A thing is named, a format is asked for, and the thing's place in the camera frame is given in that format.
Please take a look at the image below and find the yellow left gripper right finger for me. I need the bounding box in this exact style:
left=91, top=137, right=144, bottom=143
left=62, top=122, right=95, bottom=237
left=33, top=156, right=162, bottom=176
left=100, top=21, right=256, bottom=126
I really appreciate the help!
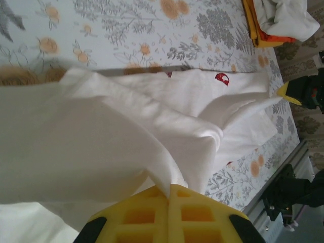
left=168, top=184, right=266, bottom=243

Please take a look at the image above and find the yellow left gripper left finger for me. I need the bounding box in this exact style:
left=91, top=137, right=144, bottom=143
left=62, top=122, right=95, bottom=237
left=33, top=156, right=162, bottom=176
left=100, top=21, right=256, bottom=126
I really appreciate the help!
left=75, top=184, right=171, bottom=243

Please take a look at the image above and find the white t-shirt with red print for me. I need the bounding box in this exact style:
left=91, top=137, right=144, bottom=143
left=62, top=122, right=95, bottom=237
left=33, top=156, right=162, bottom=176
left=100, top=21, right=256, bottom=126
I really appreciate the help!
left=0, top=67, right=281, bottom=243

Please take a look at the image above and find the folded orange t-shirt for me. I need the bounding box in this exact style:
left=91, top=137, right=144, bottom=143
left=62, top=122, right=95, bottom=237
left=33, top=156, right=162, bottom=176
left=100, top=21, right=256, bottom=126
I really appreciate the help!
left=263, top=31, right=297, bottom=44

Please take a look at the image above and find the folded white t-shirt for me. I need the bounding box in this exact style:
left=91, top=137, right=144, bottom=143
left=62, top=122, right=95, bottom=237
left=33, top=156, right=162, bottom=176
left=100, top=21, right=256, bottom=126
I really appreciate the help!
left=253, top=0, right=321, bottom=43

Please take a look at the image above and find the folded yellow t-shirt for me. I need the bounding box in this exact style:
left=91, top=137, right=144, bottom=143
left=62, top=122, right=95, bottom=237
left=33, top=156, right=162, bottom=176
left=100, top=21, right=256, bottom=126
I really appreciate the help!
left=241, top=0, right=287, bottom=49

